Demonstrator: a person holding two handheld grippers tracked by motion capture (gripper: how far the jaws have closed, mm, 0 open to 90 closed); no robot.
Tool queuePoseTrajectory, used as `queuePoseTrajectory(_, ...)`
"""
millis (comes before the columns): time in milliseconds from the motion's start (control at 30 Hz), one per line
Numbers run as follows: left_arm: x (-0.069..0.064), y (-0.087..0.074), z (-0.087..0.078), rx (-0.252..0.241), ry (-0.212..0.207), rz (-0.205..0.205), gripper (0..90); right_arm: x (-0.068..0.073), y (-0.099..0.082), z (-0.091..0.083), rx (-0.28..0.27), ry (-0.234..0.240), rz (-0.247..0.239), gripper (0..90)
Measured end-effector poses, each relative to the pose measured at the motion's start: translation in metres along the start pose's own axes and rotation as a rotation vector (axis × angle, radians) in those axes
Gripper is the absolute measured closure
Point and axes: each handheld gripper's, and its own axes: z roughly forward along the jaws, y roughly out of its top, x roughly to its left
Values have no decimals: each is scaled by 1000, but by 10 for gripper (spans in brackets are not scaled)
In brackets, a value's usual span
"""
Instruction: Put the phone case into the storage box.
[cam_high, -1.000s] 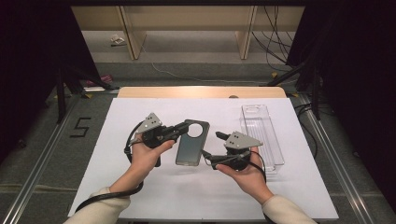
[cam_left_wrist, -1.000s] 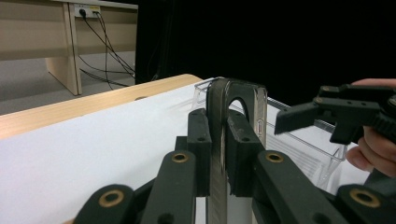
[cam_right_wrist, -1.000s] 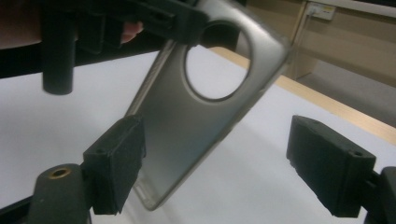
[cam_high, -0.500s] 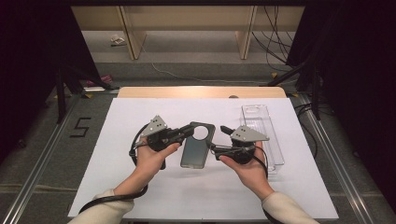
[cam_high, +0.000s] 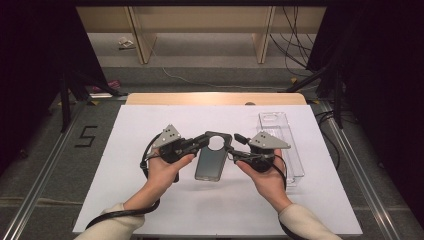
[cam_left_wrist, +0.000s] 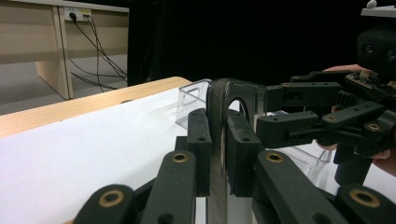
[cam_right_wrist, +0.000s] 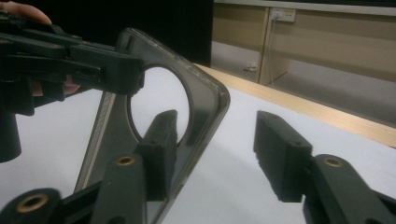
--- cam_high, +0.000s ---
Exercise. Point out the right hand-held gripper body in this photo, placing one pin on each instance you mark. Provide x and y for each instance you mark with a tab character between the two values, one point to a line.
266	141

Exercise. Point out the white table mat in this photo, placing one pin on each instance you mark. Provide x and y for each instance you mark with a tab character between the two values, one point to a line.
133	133

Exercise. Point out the clear plastic box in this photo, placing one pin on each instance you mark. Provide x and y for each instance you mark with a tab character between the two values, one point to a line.
293	160

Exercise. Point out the translucent grey phone case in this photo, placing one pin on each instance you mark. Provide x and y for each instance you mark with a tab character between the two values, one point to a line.
210	163

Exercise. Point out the wooden shelf frame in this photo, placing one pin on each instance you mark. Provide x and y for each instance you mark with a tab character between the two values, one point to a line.
200	20

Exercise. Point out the pink packet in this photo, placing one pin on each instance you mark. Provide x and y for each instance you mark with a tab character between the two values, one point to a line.
110	85

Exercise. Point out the person's left hand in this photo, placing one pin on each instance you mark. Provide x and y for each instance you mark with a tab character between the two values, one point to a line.
163	176

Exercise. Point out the aluminium floor rail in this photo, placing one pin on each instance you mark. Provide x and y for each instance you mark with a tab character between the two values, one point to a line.
40	186
363	186

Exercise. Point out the person's right hand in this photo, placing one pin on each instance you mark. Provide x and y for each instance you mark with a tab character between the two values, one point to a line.
270	183

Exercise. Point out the black metal stand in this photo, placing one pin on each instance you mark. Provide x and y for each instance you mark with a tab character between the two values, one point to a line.
65	106
338	100

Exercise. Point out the yellow tape piece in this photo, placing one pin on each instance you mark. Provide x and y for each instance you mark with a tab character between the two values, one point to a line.
293	80

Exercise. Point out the white crumpled paper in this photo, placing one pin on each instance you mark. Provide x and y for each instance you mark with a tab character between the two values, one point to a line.
126	42

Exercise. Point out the black curtain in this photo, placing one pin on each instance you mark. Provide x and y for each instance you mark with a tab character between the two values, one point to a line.
33	66
383	83

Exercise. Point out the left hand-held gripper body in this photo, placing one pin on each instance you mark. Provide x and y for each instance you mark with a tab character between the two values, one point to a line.
168	138

